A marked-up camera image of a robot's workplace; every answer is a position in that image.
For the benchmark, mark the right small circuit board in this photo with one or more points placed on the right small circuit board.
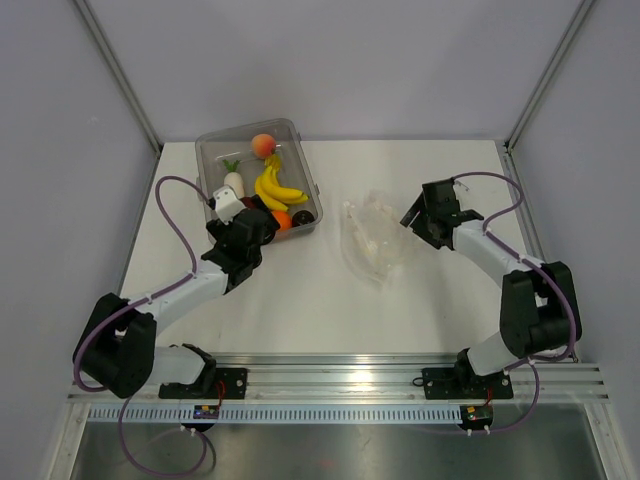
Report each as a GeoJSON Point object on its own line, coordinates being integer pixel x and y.
{"type": "Point", "coordinates": [482, 413]}

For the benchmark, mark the clear zip top bag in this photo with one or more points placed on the clear zip top bag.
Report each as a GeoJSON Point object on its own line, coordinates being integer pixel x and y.
{"type": "Point", "coordinates": [374, 245]}

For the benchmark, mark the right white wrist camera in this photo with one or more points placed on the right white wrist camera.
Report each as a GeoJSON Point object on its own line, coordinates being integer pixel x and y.
{"type": "Point", "coordinates": [460, 184]}

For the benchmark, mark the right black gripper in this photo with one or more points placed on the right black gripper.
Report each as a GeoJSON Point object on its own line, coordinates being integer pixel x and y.
{"type": "Point", "coordinates": [417, 225]}

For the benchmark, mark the white toy food piece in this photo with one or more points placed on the white toy food piece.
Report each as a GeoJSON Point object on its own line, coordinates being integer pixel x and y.
{"type": "Point", "coordinates": [233, 178]}

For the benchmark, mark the small circuit board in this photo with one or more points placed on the small circuit board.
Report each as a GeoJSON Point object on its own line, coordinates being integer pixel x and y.
{"type": "Point", "coordinates": [482, 413]}
{"type": "Point", "coordinates": [206, 412]}

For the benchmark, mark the black mounting plate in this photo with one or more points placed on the black mounting plate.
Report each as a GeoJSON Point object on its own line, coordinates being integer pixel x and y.
{"type": "Point", "coordinates": [442, 383]}
{"type": "Point", "coordinates": [221, 382]}

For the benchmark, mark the dark round toy fruit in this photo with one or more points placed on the dark round toy fruit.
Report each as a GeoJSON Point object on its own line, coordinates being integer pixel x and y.
{"type": "Point", "coordinates": [302, 217]}

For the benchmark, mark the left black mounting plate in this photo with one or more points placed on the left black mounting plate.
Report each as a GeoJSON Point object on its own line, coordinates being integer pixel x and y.
{"type": "Point", "coordinates": [221, 382]}

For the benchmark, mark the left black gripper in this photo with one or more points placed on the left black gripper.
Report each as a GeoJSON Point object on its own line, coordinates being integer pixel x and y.
{"type": "Point", "coordinates": [220, 230]}

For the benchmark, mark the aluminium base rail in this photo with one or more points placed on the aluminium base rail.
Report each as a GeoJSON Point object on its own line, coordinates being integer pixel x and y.
{"type": "Point", "coordinates": [388, 378]}

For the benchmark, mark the orange toy fruit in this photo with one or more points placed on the orange toy fruit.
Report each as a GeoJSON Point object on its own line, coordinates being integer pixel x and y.
{"type": "Point", "coordinates": [283, 219]}

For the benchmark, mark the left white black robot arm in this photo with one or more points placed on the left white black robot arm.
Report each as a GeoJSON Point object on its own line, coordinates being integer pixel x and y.
{"type": "Point", "coordinates": [117, 350]}

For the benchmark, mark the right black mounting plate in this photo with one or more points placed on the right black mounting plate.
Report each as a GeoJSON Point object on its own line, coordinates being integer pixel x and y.
{"type": "Point", "coordinates": [442, 383]}

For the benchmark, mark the right aluminium frame post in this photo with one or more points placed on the right aluminium frame post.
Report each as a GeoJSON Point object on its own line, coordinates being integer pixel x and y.
{"type": "Point", "coordinates": [550, 71]}

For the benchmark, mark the aluminium frame post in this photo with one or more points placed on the aluminium frame post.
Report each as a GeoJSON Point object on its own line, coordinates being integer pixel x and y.
{"type": "Point", "coordinates": [550, 71]}
{"type": "Point", "coordinates": [106, 51]}

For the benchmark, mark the yellow white-dotted toy food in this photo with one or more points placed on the yellow white-dotted toy food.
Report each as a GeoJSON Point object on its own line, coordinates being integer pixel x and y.
{"type": "Point", "coordinates": [272, 193]}

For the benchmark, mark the orange pink toy peach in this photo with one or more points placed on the orange pink toy peach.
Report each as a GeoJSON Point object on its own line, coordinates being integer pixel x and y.
{"type": "Point", "coordinates": [263, 145]}

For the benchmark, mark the left small circuit board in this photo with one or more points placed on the left small circuit board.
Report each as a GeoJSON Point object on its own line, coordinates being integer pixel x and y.
{"type": "Point", "coordinates": [206, 412]}

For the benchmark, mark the white slotted cable duct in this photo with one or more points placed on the white slotted cable duct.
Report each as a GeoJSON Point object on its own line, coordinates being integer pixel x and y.
{"type": "Point", "coordinates": [283, 414]}

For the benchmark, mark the left aluminium frame post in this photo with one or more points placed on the left aluminium frame post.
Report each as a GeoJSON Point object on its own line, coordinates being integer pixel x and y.
{"type": "Point", "coordinates": [106, 51]}

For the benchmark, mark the dark red toy plum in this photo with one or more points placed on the dark red toy plum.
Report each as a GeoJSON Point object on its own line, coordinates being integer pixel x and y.
{"type": "Point", "coordinates": [250, 202]}

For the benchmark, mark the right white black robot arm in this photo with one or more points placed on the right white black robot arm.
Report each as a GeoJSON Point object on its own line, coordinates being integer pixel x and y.
{"type": "Point", "coordinates": [538, 317]}

